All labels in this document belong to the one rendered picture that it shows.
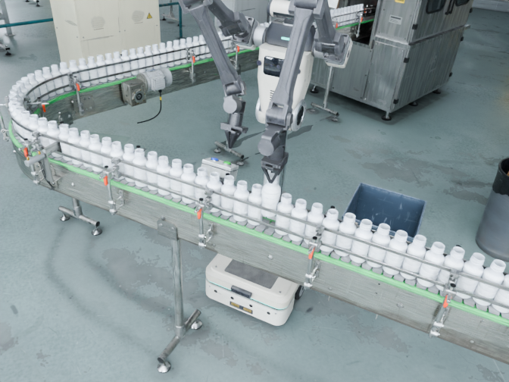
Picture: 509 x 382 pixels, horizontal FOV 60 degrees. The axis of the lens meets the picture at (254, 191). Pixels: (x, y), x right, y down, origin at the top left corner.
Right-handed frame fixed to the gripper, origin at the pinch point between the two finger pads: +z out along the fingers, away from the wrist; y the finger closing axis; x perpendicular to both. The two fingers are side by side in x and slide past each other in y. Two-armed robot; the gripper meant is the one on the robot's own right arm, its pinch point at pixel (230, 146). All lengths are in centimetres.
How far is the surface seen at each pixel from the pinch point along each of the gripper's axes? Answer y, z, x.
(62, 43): -351, -15, 249
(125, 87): -113, -4, 72
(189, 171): -6.7, 10.5, -18.6
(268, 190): 27.7, 7.5, -21.5
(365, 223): 63, 10, -16
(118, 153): -41.7, 12.6, -18.1
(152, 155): -24.6, 8.9, -18.6
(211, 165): -5.0, 9.3, -3.8
